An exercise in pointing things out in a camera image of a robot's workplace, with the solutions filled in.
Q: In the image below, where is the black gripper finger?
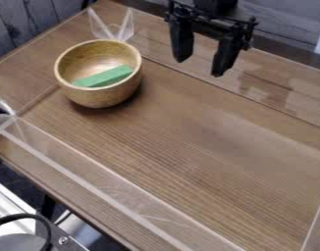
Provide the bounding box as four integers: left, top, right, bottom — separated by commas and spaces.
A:
211, 34, 242, 77
168, 16, 194, 63

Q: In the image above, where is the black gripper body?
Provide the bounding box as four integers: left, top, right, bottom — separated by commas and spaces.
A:
164, 0, 258, 50

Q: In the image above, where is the green rectangular block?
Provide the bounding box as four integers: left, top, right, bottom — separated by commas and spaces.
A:
72, 65, 134, 88

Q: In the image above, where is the brown wooden bowl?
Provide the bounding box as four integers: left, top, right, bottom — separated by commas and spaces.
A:
53, 39, 143, 108

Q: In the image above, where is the grey round base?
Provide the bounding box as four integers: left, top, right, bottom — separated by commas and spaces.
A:
0, 233, 59, 251

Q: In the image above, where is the clear acrylic barrier wall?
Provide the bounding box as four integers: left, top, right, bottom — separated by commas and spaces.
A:
0, 0, 320, 251

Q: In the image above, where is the grey metal bracket with screw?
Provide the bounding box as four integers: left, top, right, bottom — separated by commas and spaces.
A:
44, 212, 89, 251

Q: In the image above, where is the black cable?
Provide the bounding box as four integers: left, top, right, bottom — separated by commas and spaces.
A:
0, 213, 53, 251

